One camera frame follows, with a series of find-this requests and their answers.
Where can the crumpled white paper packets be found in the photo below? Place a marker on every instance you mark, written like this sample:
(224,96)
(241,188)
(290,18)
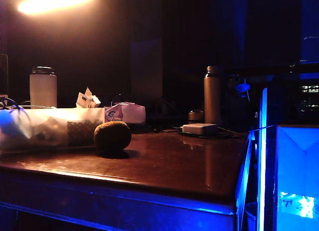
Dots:
(87,99)

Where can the translucent plastic box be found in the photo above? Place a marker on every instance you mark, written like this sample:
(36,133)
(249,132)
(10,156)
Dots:
(47,128)

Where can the white power adapter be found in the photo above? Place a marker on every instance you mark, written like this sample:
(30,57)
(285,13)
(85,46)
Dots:
(199,128)

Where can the blue lit white box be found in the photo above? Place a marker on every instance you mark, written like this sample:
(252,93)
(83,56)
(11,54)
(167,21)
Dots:
(297,176)

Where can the brown fuzzy kiwi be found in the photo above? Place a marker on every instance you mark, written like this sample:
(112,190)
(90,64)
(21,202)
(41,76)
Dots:
(112,135)

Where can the purple tissue pack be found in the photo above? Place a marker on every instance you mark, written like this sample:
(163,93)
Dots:
(127,113)

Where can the tall brown metal bottle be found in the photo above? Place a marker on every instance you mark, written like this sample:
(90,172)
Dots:
(212,96)

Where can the small metal cup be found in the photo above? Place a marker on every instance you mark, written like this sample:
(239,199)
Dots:
(196,116)

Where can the blue lit vertical post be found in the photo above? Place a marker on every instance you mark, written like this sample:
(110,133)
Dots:
(262,151)

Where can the white jar with dark lid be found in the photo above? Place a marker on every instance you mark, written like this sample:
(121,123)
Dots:
(43,88)

